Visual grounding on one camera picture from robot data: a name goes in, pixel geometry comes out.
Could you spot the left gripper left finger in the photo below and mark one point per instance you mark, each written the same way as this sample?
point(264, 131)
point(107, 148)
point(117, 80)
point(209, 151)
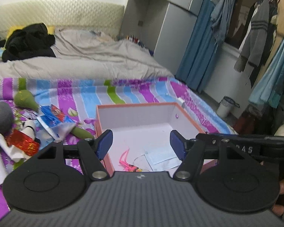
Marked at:
point(91, 153)

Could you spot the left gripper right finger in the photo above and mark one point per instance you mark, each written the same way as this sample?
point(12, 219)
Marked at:
point(190, 153)

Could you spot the light blue face mask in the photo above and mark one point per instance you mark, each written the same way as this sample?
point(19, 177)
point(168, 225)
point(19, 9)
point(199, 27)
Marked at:
point(157, 159)

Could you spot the pink flamingo toy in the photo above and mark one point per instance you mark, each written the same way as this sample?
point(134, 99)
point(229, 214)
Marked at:
point(127, 166)

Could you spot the blue white mask package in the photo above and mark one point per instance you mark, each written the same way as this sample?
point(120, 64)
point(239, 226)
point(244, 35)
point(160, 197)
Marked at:
point(55, 122)

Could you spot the red foil snack packet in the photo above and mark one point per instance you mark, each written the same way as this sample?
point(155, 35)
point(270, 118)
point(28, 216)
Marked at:
point(23, 142)

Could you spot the person's right hand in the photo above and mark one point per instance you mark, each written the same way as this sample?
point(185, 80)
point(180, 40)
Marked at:
point(278, 170)

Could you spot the pink cardboard box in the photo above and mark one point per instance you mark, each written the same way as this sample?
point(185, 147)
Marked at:
point(137, 126)

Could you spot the striped colourful blanket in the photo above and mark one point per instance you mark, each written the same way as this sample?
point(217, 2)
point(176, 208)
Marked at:
point(84, 95)

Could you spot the white waste bin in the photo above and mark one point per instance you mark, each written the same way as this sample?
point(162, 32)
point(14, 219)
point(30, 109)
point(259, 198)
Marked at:
point(225, 106)

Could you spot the light blue hanging garment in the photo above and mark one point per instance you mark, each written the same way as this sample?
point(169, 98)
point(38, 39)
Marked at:
point(271, 86)

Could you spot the white ribbed cloth toy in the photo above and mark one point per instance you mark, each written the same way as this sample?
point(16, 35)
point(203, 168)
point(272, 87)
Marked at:
point(15, 154)

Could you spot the green plush massage hammer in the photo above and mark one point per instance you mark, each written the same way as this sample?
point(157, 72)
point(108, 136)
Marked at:
point(25, 99)

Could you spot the penguin plush toy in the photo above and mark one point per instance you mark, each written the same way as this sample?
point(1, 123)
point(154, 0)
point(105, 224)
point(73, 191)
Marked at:
point(6, 118)

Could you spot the grey duvet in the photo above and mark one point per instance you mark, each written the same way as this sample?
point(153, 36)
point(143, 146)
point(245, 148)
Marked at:
point(85, 54)

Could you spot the grey striped hanging sweater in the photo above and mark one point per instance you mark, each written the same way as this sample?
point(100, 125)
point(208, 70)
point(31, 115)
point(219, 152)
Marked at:
point(255, 42)

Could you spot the blue curtain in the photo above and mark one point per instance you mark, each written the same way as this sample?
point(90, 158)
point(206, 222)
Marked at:
point(198, 62)

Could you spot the black clothes pile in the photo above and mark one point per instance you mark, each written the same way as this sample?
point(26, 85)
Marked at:
point(32, 41)

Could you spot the yellow pillow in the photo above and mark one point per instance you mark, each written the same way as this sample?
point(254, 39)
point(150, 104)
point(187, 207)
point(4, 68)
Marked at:
point(51, 30)

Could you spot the cream quilted headboard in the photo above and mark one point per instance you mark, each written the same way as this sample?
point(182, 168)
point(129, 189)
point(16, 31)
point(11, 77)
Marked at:
point(101, 16)

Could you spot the hanging denim garment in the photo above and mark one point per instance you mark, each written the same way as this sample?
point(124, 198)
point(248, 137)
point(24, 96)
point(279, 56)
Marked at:
point(219, 20)

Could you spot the grey wardrobe cabinet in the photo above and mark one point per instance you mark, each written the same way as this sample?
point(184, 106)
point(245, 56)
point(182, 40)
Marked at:
point(163, 26)

